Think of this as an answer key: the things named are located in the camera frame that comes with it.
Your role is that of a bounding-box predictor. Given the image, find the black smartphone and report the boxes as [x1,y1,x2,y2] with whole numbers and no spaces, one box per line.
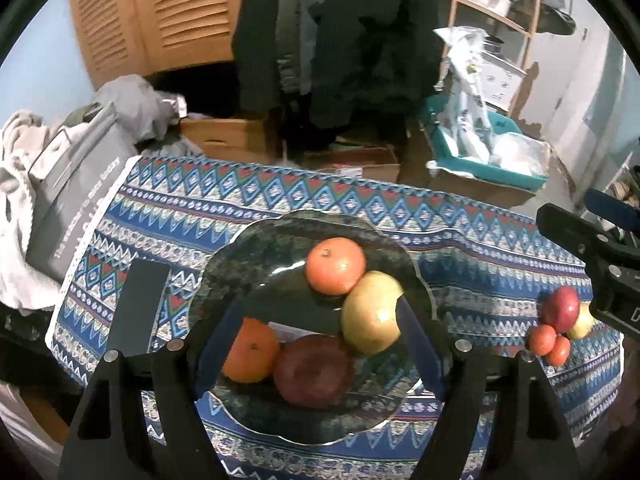
[107,257,171,356]

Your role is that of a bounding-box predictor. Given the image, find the grey jacket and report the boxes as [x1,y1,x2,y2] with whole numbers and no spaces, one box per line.
[275,0,326,93]

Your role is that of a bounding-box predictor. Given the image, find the grey hanging bag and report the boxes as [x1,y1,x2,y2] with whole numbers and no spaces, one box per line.
[537,0,578,36]

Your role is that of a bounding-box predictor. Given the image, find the brown wooden crate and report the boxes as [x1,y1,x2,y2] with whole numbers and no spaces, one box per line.
[177,117,283,163]

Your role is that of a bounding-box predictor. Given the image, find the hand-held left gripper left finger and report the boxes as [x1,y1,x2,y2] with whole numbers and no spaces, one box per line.
[59,299,246,480]

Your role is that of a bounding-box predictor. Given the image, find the white patterned basket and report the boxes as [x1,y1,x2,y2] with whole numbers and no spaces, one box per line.
[480,52,528,103]

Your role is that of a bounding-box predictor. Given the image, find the yellow apple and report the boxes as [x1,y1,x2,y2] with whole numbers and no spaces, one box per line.
[341,270,405,357]

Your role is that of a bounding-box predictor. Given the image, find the wooden shelf rack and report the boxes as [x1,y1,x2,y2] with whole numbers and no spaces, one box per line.
[447,0,546,111]

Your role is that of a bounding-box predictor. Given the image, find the yellow mango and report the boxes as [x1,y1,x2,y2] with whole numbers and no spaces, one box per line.
[566,301,597,341]

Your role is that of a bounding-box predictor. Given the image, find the grey tote bag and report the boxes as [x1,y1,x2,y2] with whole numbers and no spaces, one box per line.
[25,102,138,283]

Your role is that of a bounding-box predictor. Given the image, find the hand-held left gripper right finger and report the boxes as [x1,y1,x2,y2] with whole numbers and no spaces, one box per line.
[395,296,583,480]

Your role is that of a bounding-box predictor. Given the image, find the teal plastic crate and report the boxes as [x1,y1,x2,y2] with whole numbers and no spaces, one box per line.
[420,97,551,192]

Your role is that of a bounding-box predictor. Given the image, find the red apple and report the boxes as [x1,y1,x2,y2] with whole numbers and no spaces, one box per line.
[542,286,581,335]
[272,334,356,408]

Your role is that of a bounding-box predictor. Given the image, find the clear plastic bags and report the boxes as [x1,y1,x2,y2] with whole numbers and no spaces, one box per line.
[487,132,551,178]

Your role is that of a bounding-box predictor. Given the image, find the flat cardboard box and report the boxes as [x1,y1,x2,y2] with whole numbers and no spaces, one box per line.
[300,147,401,183]

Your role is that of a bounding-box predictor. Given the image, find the large orange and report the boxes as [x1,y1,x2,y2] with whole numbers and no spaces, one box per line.
[221,317,281,383]
[305,238,367,296]

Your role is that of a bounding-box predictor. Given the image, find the wooden louvered wardrobe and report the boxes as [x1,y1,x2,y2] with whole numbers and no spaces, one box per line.
[67,0,251,88]

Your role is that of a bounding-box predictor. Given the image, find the grey clothing pile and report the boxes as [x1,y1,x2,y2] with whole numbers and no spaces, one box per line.
[60,74,201,158]

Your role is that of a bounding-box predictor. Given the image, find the white cloth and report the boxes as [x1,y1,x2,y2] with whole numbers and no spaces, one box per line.
[0,110,88,313]

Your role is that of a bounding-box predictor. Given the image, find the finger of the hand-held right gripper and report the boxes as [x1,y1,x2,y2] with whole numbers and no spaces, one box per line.
[536,203,640,281]
[585,189,640,233]

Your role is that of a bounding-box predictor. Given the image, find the blue patterned tablecloth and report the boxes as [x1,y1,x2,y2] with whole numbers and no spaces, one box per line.
[45,156,623,480]

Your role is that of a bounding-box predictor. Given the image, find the black winter coat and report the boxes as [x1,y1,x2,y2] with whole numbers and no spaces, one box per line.
[232,0,446,131]

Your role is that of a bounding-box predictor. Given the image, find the small orange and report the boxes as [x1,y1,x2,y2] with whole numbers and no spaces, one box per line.
[545,335,572,367]
[529,324,557,356]

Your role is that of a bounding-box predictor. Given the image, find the dark green glass plate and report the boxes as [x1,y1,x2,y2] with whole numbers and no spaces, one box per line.
[189,210,438,447]

